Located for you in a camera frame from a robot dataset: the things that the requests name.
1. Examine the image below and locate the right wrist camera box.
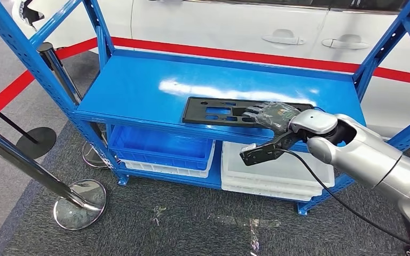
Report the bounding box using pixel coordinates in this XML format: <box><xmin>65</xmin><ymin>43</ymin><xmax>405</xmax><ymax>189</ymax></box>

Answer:
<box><xmin>239</xmin><ymin>129</ymin><xmax>310</xmax><ymax>167</ymax></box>

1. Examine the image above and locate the white car door handle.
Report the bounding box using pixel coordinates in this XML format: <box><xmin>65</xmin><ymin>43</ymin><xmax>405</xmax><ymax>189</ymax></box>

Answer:
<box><xmin>261</xmin><ymin>29</ymin><xmax>305</xmax><ymax>45</ymax></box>
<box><xmin>321</xmin><ymin>34</ymin><xmax>370</xmax><ymax>50</ymax></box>

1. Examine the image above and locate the black camera cable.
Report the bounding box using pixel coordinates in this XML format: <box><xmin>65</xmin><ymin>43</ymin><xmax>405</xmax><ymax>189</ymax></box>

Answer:
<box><xmin>277</xmin><ymin>148</ymin><xmax>410</xmax><ymax>252</ymax></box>

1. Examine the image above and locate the white car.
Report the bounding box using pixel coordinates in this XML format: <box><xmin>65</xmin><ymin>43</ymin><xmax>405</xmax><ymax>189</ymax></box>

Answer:
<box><xmin>12</xmin><ymin>0</ymin><xmax>410</xmax><ymax>147</ymax></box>

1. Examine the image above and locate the blue metal shelf rack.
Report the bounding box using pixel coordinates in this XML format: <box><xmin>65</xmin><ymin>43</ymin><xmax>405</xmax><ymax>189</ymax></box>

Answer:
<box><xmin>0</xmin><ymin>0</ymin><xmax>410</xmax><ymax>216</ymax></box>

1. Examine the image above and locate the chrome stanchion post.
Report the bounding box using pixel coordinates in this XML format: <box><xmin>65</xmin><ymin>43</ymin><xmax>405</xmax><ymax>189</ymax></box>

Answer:
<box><xmin>38</xmin><ymin>42</ymin><xmax>110</xmax><ymax>170</ymax></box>
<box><xmin>0</xmin><ymin>120</ymin><xmax>107</xmax><ymax>231</ymax></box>

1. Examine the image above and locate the blue plastic bin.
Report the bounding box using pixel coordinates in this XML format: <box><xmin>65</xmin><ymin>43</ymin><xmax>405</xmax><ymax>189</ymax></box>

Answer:
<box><xmin>108</xmin><ymin>124</ymin><xmax>216</xmax><ymax>171</ymax></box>

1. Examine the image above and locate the black stanchion with disc base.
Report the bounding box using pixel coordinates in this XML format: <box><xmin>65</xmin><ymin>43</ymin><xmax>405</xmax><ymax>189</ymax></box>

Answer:
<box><xmin>0</xmin><ymin>94</ymin><xmax>57</xmax><ymax>159</ymax></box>

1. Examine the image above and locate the red barrier belt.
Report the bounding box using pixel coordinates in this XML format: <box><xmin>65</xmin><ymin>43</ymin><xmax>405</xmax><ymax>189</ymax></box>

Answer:
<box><xmin>112</xmin><ymin>36</ymin><xmax>410</xmax><ymax>89</ymax></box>
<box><xmin>0</xmin><ymin>37</ymin><xmax>99</xmax><ymax>123</ymax></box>

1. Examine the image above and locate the translucent white plastic tray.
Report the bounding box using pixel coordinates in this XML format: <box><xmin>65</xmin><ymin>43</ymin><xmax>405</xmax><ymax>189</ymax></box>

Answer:
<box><xmin>222</xmin><ymin>141</ymin><xmax>336</xmax><ymax>197</ymax></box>
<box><xmin>222</xmin><ymin>182</ymin><xmax>324</xmax><ymax>202</ymax></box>

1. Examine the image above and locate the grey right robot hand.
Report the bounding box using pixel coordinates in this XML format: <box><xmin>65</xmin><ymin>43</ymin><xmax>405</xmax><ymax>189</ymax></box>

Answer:
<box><xmin>242</xmin><ymin>101</ymin><xmax>301</xmax><ymax>135</ymax></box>

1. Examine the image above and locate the black plastic panel part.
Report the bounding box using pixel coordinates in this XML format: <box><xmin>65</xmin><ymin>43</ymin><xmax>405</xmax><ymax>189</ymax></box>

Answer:
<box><xmin>182</xmin><ymin>96</ymin><xmax>316</xmax><ymax>129</ymax></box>

